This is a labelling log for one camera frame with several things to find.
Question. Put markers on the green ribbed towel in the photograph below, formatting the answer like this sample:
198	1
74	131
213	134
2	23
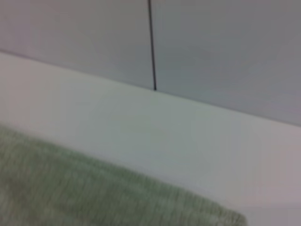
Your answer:
82	188

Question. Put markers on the black vertical wall strip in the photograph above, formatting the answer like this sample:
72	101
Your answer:
152	47

